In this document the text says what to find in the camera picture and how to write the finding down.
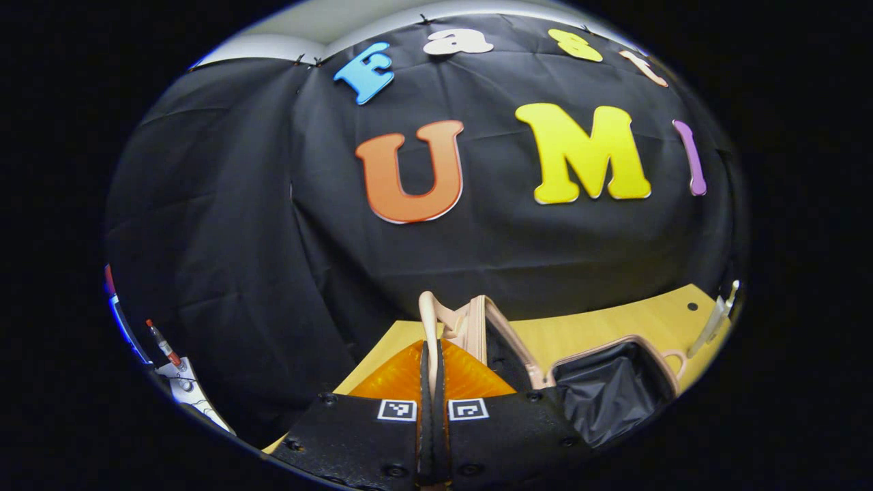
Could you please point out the white side table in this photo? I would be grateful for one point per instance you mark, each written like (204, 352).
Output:
(191, 392)

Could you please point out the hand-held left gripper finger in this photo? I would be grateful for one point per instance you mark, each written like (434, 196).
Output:
(426, 409)
(440, 409)

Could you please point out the red bottle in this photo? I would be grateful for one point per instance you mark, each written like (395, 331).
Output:
(166, 348)

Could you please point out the white pump bottle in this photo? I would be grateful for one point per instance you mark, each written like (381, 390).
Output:
(709, 324)

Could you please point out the black backdrop cloth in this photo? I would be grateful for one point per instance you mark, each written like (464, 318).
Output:
(273, 239)

